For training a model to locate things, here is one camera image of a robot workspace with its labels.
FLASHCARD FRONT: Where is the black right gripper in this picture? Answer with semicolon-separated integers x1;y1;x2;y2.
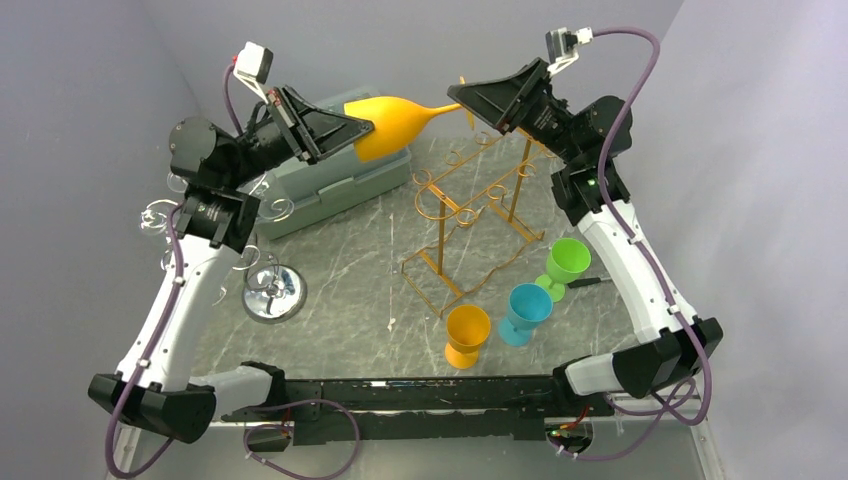
449;57;585;166

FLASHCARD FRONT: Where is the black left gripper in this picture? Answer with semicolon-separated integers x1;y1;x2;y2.
223;84;373;191

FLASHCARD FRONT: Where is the orange wine glass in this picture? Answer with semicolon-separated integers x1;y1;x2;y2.
444;304;491;369
333;85;475;163

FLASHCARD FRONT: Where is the green wine glass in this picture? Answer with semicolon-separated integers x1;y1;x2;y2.
534;238;592;303

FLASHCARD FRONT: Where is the blue wine glass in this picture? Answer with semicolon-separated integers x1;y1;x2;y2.
497;283;554;347

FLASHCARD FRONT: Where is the orange wine glass front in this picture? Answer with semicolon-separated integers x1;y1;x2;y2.
444;304;491;369

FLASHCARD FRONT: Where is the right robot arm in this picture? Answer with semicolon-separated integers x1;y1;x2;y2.
447;58;724;415

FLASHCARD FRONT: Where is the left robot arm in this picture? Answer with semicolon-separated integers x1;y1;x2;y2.
88;86;375;444

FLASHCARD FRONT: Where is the silver spiral glass stand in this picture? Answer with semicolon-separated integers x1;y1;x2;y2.
157;172;307;325

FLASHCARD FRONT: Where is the clear glass on stand middle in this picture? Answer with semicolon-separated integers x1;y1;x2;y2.
138;199;177;236

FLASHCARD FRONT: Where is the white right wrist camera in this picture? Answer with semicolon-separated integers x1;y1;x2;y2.
545;27;594;77

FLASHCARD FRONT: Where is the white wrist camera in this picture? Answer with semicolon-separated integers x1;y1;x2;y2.
234;41;274;103
545;27;594;77

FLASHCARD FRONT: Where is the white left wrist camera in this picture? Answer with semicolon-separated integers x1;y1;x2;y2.
234;41;274;103

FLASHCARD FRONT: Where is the gold wire glass rack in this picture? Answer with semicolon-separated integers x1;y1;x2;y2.
400;132;554;316

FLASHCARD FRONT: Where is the black handled hammer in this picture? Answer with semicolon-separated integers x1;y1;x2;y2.
566;277;603;288

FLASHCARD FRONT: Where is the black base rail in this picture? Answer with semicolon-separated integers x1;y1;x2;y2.
225;374;613;446

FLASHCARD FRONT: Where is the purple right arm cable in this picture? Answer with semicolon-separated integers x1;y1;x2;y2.
546;26;715;464

